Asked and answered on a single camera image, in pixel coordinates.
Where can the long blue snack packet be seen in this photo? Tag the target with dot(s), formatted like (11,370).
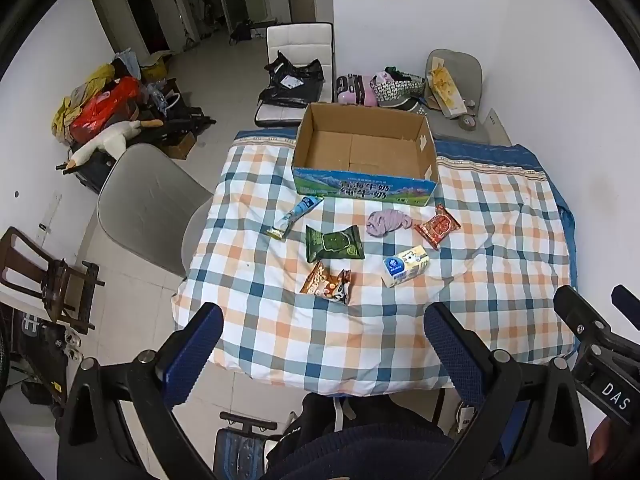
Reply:
(295,217)

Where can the small milk carton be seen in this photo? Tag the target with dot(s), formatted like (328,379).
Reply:
(405,265)

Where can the white padded chair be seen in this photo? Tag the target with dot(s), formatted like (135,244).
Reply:
(300,40)

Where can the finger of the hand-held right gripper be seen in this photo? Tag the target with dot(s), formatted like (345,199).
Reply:
(575,307)
(627,300)

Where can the person's dark clothing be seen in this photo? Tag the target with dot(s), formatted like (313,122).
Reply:
(360,440)

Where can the black white patterned tote bag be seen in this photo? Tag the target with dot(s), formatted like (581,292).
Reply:
(395,90)

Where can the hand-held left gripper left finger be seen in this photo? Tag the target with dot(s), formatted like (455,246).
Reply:
(192,355)

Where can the white goose plush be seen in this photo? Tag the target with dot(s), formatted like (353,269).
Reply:
(112,137)

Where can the black suitcase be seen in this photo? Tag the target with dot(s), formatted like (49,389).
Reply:
(95,172)

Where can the black plastic bag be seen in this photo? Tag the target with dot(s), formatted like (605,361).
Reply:
(292,85)

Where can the orange brown snack packet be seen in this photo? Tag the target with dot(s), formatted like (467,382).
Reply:
(322,282)

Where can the grey padded chair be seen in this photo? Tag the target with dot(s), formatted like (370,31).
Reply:
(467,67)

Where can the light blue cloth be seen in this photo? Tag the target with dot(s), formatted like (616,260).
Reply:
(126,62)

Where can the black floor bag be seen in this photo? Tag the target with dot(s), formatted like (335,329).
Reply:
(241,31)

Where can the tape roll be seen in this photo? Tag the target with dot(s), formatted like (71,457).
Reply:
(468,121)

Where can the black tripod bundle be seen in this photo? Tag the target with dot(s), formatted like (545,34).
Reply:
(180,120)

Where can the yellow cloth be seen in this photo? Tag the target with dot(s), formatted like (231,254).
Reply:
(100,75)

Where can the green snack packet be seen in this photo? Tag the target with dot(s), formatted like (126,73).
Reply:
(335,244)

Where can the checked blanket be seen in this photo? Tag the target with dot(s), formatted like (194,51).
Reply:
(300,340)

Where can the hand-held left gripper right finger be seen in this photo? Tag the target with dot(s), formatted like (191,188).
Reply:
(452,355)

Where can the red plastic bag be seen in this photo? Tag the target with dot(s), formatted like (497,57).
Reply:
(107,105)

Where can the purple cloth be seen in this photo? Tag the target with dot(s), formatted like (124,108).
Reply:
(385,222)

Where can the red snack packet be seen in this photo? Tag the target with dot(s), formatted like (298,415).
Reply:
(437,226)

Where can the grey shell chair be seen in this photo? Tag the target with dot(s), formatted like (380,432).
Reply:
(145,200)

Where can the dark wooden chair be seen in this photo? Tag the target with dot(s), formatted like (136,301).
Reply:
(55,285)

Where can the person's right hand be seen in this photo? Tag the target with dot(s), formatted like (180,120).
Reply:
(602,442)

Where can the small brown cardboard box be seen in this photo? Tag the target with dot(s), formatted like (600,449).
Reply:
(181,146)

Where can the yellow paper bag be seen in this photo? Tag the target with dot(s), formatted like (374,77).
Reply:
(445,87)

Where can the black equipment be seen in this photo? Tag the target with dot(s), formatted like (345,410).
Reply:
(35,350)

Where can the printed cardboard box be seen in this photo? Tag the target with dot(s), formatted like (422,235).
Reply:
(360,191)

